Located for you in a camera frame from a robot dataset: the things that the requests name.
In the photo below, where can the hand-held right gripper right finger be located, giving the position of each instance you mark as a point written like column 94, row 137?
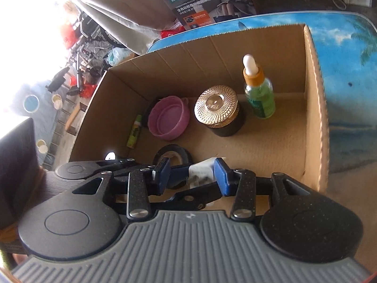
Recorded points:
column 221, row 177

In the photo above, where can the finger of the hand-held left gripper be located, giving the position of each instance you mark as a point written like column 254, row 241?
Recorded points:
column 179, row 174
column 191, row 197

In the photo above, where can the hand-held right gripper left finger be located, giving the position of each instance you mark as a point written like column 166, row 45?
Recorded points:
column 165, row 177

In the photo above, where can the white charger plug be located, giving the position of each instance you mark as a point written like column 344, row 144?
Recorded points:
column 203, row 168

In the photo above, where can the black tape roll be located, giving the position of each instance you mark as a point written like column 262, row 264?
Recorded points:
column 173, row 150

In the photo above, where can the green lip balm stick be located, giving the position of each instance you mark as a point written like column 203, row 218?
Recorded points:
column 134, row 132

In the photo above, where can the purple folding cup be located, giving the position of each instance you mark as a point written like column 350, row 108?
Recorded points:
column 168, row 121

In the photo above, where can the large cardboard box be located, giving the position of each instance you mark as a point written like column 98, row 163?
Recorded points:
column 265, row 141

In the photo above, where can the black jar with gold lid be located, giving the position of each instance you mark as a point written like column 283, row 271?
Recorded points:
column 216, row 103

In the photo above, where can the green dropper bottle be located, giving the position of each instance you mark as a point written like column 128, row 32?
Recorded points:
column 260, row 100

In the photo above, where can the white paper cup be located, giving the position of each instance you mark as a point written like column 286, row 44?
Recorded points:
column 41, row 146
column 57, row 100

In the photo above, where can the black chair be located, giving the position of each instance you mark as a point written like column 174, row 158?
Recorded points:
column 17, row 168

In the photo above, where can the blue round bucket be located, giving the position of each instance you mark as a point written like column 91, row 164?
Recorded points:
column 31, row 103

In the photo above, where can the red plastic bag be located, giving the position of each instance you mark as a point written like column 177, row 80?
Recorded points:
column 86, row 91

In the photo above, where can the white and green plastic bag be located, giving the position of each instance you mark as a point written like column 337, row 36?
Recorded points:
column 119, row 56

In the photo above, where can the red printed bag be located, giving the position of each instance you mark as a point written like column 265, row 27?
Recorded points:
column 170, row 32

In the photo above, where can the beige curtain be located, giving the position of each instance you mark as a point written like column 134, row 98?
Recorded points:
column 117, row 8

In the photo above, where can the orange and grey product box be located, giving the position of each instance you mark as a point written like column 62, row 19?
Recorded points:
column 206, row 3

